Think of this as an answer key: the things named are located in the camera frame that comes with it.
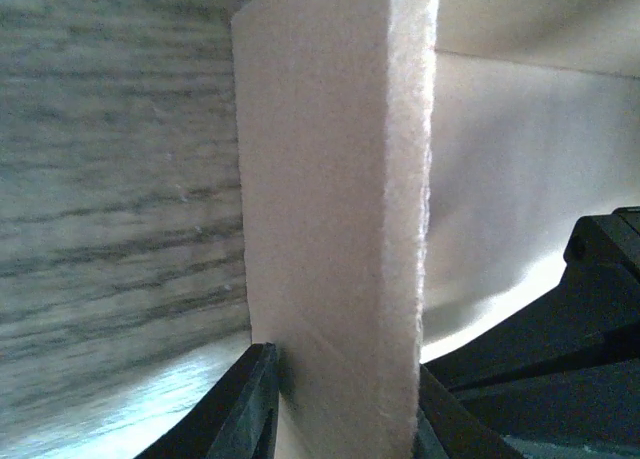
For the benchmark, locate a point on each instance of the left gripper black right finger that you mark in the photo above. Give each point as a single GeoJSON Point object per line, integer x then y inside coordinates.
{"type": "Point", "coordinates": [447, 430]}

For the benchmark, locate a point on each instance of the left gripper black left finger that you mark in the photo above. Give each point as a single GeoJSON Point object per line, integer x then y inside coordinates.
{"type": "Point", "coordinates": [236, 419]}

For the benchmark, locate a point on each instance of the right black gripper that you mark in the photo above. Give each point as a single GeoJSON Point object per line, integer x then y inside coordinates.
{"type": "Point", "coordinates": [566, 365]}

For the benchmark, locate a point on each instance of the cardboard box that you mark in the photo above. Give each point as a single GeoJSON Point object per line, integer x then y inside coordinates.
{"type": "Point", "coordinates": [410, 173]}

